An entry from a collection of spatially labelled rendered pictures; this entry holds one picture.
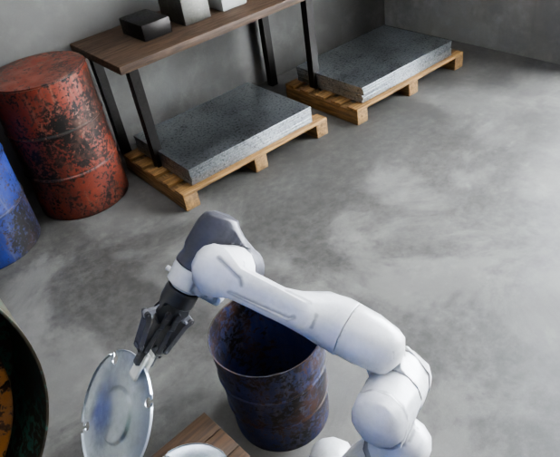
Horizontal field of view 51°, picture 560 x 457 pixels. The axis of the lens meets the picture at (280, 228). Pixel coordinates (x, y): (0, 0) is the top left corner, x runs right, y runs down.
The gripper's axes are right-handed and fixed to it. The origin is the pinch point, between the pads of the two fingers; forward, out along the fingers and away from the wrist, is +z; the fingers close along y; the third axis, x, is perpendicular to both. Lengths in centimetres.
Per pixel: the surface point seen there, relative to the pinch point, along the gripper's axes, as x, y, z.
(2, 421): 8.3, 28.6, 9.1
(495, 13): -221, -322, -211
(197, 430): -28, -56, 42
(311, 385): -20, -87, 15
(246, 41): -319, -190, -95
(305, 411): -20, -93, 27
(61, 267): -198, -72, 75
